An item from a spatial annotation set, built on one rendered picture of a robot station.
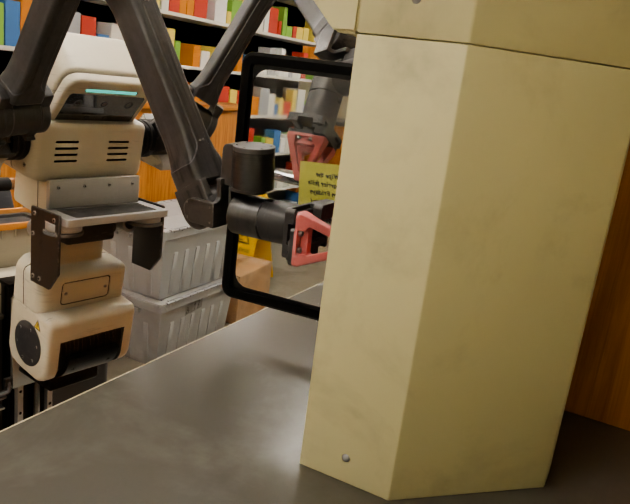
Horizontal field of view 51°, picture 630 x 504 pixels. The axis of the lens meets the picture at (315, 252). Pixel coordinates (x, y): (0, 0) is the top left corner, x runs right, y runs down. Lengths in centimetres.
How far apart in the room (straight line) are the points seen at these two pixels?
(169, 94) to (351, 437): 52
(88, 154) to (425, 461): 100
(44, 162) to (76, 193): 9
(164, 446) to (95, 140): 83
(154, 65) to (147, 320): 216
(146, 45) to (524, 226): 57
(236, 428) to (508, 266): 38
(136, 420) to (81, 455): 9
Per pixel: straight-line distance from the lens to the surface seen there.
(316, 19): 124
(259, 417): 87
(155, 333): 304
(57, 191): 143
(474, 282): 68
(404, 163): 64
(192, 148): 94
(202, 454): 79
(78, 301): 157
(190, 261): 308
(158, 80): 97
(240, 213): 89
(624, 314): 101
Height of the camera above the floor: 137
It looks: 15 degrees down
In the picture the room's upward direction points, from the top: 7 degrees clockwise
